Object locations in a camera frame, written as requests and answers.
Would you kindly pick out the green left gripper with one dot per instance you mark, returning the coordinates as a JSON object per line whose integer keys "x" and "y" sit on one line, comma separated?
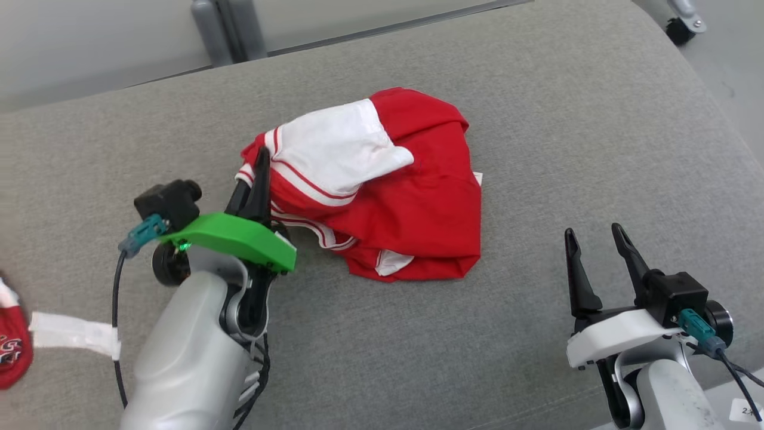
{"x": 239, "y": 239}

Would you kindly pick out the white paper label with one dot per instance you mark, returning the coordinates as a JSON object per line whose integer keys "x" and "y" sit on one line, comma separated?
{"x": 747, "y": 412}

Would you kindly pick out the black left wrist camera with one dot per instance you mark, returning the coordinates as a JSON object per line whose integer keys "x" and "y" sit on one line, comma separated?
{"x": 170, "y": 203}

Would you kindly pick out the grey wall post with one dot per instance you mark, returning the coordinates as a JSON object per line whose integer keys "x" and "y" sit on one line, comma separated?
{"x": 230, "y": 30}

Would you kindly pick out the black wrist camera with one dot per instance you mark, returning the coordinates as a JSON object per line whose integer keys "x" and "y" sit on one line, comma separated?
{"x": 680, "y": 295}
{"x": 170, "y": 203}

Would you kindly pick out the black caster wheel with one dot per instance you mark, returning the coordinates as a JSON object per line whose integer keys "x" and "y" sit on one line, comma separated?
{"x": 683, "y": 24}

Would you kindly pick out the red and white jersey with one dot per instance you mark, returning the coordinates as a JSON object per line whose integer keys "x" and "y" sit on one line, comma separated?
{"x": 418, "y": 209}

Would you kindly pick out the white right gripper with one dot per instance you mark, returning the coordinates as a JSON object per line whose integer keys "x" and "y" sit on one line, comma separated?
{"x": 621, "y": 337}

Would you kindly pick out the white tape strip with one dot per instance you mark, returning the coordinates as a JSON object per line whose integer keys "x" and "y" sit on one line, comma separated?
{"x": 71, "y": 331}

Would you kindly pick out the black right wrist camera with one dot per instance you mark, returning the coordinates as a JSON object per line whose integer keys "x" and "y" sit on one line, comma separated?
{"x": 680, "y": 295}

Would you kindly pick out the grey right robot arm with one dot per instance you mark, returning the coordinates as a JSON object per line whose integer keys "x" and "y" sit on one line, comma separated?
{"x": 680, "y": 394}

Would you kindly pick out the red printed basketball shorts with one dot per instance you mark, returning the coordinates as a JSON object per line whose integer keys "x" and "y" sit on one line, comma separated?
{"x": 12, "y": 352}

